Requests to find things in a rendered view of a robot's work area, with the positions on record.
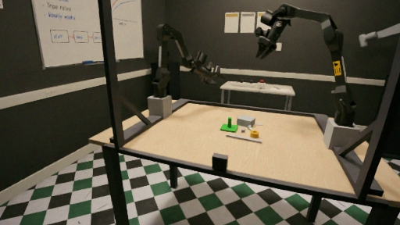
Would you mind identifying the brown round nut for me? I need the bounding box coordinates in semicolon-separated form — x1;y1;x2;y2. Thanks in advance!
250;130;259;138

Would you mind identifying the green square plate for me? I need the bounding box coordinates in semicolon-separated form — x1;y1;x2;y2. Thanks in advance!
220;117;238;133

